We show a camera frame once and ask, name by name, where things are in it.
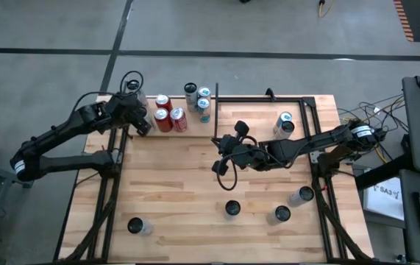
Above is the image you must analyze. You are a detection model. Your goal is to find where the black braided cable sleeve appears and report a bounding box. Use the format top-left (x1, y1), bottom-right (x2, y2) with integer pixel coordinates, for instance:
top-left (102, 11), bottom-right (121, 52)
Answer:
top-left (62, 183), bottom-right (121, 263)
top-left (312, 180), bottom-right (374, 263)

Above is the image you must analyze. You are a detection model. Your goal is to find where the wooden shelf board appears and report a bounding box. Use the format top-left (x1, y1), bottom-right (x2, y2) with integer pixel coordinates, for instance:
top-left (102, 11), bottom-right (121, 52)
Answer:
top-left (129, 96), bottom-right (218, 138)

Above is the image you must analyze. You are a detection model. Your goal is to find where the red Coke Zero Sugar can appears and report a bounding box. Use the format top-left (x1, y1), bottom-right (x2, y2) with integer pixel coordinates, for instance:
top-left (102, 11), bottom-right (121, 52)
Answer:
top-left (153, 107), bottom-right (173, 133)

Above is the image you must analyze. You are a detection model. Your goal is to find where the silver Celsius energy drink can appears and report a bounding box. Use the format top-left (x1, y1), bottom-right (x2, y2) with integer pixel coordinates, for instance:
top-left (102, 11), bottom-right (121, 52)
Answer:
top-left (223, 199), bottom-right (242, 221)
top-left (183, 82), bottom-right (199, 113)

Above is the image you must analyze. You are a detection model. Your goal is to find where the yellow floor cable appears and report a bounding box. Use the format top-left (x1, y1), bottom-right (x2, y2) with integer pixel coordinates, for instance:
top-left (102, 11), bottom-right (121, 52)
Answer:
top-left (318, 0), bottom-right (338, 18)

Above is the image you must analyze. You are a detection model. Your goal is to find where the blue silver Red Bull can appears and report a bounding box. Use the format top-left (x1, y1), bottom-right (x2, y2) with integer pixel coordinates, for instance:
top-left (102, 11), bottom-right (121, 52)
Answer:
top-left (274, 111), bottom-right (294, 135)
top-left (197, 85), bottom-right (212, 100)
top-left (196, 97), bottom-right (212, 124)

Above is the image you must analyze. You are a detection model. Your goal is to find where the black clamp bracket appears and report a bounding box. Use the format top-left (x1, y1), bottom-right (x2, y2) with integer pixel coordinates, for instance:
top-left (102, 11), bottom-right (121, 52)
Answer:
top-left (264, 87), bottom-right (279, 102)

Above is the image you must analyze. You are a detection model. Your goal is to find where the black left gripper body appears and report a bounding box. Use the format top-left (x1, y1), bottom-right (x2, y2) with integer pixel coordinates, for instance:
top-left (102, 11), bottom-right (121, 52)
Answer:
top-left (106, 93), bottom-right (154, 138)

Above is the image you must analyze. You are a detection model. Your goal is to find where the black looped camera cable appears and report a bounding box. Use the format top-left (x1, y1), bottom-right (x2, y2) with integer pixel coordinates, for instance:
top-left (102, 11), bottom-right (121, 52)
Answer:
top-left (71, 70), bottom-right (145, 122)
top-left (216, 154), bottom-right (238, 191)

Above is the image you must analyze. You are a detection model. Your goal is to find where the black desk leg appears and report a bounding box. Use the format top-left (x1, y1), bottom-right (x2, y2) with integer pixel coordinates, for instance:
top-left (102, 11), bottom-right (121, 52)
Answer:
top-left (355, 150), bottom-right (416, 189)

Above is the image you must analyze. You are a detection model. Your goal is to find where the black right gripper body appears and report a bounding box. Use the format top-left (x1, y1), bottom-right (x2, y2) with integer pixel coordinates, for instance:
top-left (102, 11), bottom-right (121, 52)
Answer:
top-left (211, 121), bottom-right (270, 177)

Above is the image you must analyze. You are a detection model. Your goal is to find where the white SA3 paper sign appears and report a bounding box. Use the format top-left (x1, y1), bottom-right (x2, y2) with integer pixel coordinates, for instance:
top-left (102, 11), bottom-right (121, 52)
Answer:
top-left (363, 176), bottom-right (405, 222)

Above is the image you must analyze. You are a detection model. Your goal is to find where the red Coca-Cola can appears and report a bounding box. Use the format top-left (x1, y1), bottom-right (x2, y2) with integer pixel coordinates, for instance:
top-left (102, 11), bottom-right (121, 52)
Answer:
top-left (154, 93), bottom-right (174, 111)
top-left (169, 107), bottom-right (189, 133)

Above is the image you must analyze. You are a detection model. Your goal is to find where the grey metal side table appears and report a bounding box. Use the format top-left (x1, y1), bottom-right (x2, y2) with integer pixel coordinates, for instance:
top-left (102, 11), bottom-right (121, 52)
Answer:
top-left (0, 158), bottom-right (35, 265)

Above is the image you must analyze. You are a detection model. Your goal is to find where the tangle of floor cables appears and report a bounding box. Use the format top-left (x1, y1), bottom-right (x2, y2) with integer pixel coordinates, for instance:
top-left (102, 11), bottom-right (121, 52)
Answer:
top-left (336, 93), bottom-right (407, 165)

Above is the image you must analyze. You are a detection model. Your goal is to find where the black shelf side post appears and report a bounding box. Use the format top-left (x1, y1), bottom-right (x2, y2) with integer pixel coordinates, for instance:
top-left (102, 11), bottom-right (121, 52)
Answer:
top-left (214, 82), bottom-right (220, 140)

